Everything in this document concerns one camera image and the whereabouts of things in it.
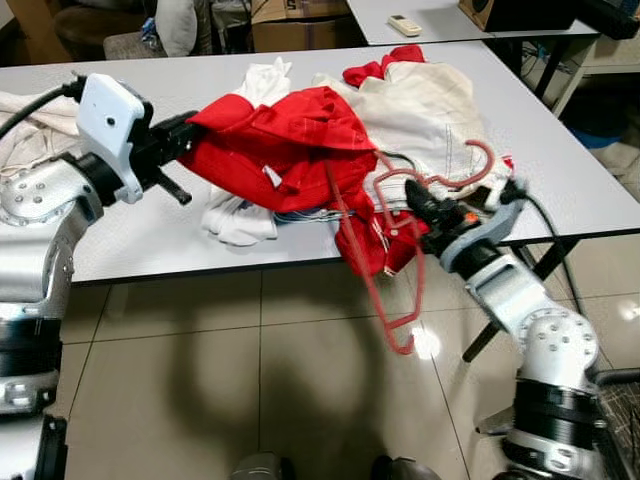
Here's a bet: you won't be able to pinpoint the red garment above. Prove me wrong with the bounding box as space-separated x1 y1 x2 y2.
178 85 433 279

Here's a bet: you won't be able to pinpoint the red clothes hanger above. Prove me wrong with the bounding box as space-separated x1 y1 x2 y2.
322 138 498 357

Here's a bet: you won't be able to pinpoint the white crumpled cloth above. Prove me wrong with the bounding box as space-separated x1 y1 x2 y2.
233 56 296 109
198 185 351 249

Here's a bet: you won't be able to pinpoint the large cream garment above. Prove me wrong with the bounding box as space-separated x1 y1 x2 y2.
313 62 518 206

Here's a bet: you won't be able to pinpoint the white pillow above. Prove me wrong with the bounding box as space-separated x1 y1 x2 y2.
153 0 200 57

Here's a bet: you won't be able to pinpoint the white table black legs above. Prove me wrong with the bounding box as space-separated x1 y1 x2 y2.
0 40 640 363
345 0 601 101

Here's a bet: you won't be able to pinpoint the cream crumpled cloth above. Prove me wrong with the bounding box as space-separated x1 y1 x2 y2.
0 90 86 179

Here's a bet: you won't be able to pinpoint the blue bin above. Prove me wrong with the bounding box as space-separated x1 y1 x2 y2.
562 88 629 151

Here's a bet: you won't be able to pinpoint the brown chair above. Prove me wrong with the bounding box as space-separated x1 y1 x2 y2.
52 0 161 61

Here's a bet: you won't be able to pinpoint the small red cloth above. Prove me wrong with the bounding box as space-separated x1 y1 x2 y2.
342 44 428 91

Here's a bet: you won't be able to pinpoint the white side table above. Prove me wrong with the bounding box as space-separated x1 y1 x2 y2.
555 35 640 116

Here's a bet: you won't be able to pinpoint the brown cardboard box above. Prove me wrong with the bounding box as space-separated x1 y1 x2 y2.
248 0 367 53

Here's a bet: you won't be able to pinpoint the white remote control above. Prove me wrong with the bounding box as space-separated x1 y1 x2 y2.
387 14 424 39

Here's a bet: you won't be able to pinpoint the black device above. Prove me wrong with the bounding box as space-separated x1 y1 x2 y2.
575 0 640 43

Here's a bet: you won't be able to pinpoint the grey robot right leg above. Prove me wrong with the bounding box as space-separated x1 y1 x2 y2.
370 454 443 480

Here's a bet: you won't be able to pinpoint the grey robot leg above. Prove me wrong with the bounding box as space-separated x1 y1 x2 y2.
370 454 443 480
230 451 297 480

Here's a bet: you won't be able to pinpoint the black chair checkered cushion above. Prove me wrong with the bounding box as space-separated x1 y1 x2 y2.
588 366 640 480

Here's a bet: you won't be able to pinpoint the grey robot left leg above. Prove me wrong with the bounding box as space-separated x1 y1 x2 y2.
230 451 297 480

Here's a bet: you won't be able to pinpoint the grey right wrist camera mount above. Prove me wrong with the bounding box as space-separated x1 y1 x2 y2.
438 185 528 278

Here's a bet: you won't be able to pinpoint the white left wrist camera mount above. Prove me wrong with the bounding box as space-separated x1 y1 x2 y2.
76 73 154 205

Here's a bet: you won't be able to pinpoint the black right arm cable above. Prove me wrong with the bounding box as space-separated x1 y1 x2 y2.
498 178 586 313

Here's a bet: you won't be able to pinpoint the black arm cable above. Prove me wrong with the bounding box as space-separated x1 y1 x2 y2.
498 178 586 313
0 78 89 141

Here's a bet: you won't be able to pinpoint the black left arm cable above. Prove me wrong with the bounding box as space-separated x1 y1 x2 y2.
0 78 89 141

